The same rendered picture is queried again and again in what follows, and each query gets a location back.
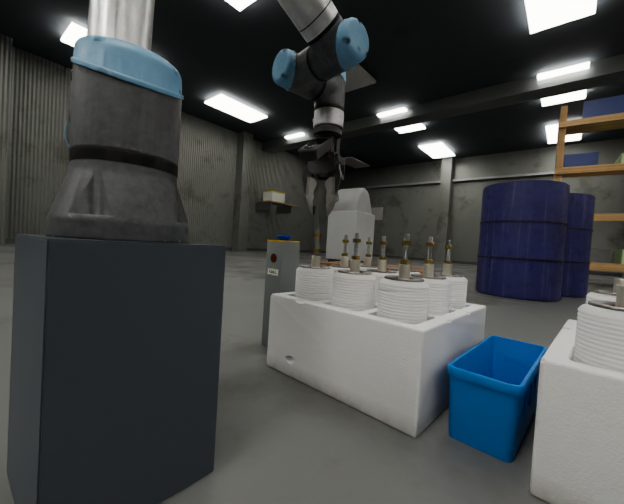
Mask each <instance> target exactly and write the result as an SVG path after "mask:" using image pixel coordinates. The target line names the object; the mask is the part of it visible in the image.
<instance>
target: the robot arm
mask: <svg viewBox="0 0 624 504"><path fill-rule="evenodd" d="M277 1H278V2H279V4H280V5H281V7H282V8H283V9H284V11H285V12H286V14H287V15H288V16H289V18H290V19H291V21H292V22H293V24H294V25H295V26H296V28H297V29H298V31H299V32H300V34H301V35H302V36H303V38H304V39H305V41H306V42H307V44H308V45H309V46H308V47H307V48H305V49H304V50H302V51H301V52H300V53H296V52H295V51H294V50H290V49H287V48H285V49H282V50H281V51H280V52H279V53H278V54H277V56H276V58H275V60H274V63H273V68H272V77H273V80H274V82H275V83H276V84H277V85H279V86H281V87H282V88H284V89H286V91H291V92H293V93H295V94H297V95H299V96H302V97H304V98H306V99H308V100H311V101H313V102H314V119H312V122H313V128H314V133H313V136H314V137H315V139H313V140H312V141H310V142H309V143H307V144H306V145H304V146H303V147H301V148H300V149H298V156H299V160H307V161H308V164H306V165H305V170H304V173H303V186H304V192H305V195H306V200H307V204H308V207H309V210H310V212H311V214H312V215H315V209H316V206H315V202H317V201H318V192H317V189H318V187H319V183H318V182H317V180H319V181H325V188H326V190H327V194H326V206H325V209H326V214H327V215H330V213H331V211H332V210H333V208H334V205H335V203H336V202H338V201H339V194H338V188H339V185H340V183H341V180H344V171H345V160H344V159H343V158H342V157H341V156H340V155H339V154H340V138H341V137H342V130H343V122H344V102H345V90H346V71H349V70H350V69H352V68H353V67H354V66H356V65H358V64H359V63H360V62H362V61H363V60H364V59H365V58H366V56H367V53H368V50H369V39H368V34H367V31H366V29H365V27H364V25H363V24H362V23H361V22H359V21H358V19H357V18H354V17H350V18H348V19H344V20H343V19H342V17H341V16H340V14H339V12H338V10H337V9H336V7H335V5H334V4H333V2H332V0H277ZM154 6H155V0H89V12H88V25H87V36H83V37H81V38H79V39H78V40H77V41H76V42H75V44H74V52H73V57H71V58H70V59H71V62H73V68H72V70H71V77H70V88H69V101H68V114H67V121H66V123H65V127H64V135H65V139H66V142H67V144H68V146H69V165H68V172H67V174H66V176H65V178H64V180H63V183H62V185H61V187H60V189H59V191H58V193H57V195H56V197H55V199H54V202H53V204H52V206H51V208H50V210H49V212H48V214H47V217H46V228H45V236H51V237H63V238H78V239H95V240H113V241H133V242H155V243H189V226H188V222H187V218H186V215H185V211H184V208H183V204H182V201H181V197H180V194H179V190H178V164H179V144H180V125H181V105H182V100H183V99H184V96H183V95H182V79H181V76H180V74H179V72H178V71H177V69H176V68H175V67H174V66H173V65H171V64H170V63H169V62H168V61H167V60H165V59H164V58H162V57H161V56H159V55H157V54H155V53H154V52H152V51H151V45H152V32H153V19H154ZM342 167H343V175H342ZM313 174H314V175H313Z"/></svg>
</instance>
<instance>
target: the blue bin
mask: <svg viewBox="0 0 624 504"><path fill-rule="evenodd" d="M547 350H548V349H547V348H546V347H544V346H541V345H536V344H532V343H527V342H523V341H518V340H513V339H509V338H504V337H500V336H489V337H488V338H486V339H485V340H483V341H482V342H480V343H479V344H477V345H476V346H474V347H473V348H471V349H470V350H468V351H467V352H465V353H464V354H462V355H461V356H459V357H458V358H456V359H455V360H453V361H452V362H450V363H449V364H448V374H449V375H450V388H449V427H448V433H449V436H450V437H452V438H453V439H456V440H458V441H460V442H462V443H464V444H466V445H469V446H471V447H473V448H475V449H477V450H480V451H482V452H484V453H486V454H488V455H491V456H493V457H495V458H497V459H499V460H501V461H504V462H508V463H511V462H513V460H514V458H515V456H516V453H517V451H518V449H519V447H520V444H521V442H522V440H523V437H524V435H525V433H526V430H527V428H528V426H529V424H530V421H531V419H532V417H533V414H534V412H535V410H536V406H537V394H538V382H539V370H540V360H541V358H542V357H543V356H544V354H545V353H546V351H547Z"/></svg>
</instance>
